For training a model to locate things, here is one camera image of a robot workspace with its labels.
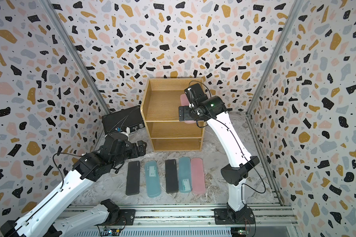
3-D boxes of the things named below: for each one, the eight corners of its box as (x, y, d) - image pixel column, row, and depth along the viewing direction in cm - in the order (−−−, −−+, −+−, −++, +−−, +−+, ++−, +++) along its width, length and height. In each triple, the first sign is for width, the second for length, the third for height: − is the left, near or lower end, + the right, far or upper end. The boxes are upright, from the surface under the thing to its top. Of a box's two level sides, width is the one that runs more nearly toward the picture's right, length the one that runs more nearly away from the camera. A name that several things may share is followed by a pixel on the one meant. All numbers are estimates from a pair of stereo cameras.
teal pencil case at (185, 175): (178, 192, 84) (177, 191, 82) (179, 158, 98) (179, 156, 96) (191, 192, 84) (191, 191, 82) (190, 158, 98) (191, 156, 96)
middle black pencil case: (166, 194, 84) (166, 192, 82) (165, 161, 96) (164, 160, 94) (178, 192, 84) (178, 191, 82) (175, 160, 97) (175, 158, 95)
